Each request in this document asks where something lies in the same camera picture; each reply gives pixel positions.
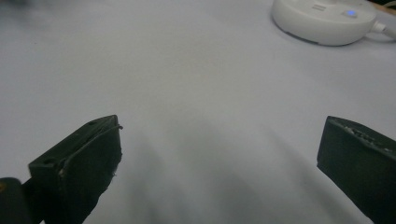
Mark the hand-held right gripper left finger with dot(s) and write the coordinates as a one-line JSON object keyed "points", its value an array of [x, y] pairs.
{"points": [[84, 168]]}

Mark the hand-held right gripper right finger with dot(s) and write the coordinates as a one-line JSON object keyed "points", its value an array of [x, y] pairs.
{"points": [[361, 161]]}

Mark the white round lamp base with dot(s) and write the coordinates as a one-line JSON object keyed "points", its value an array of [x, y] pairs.
{"points": [[323, 21]]}

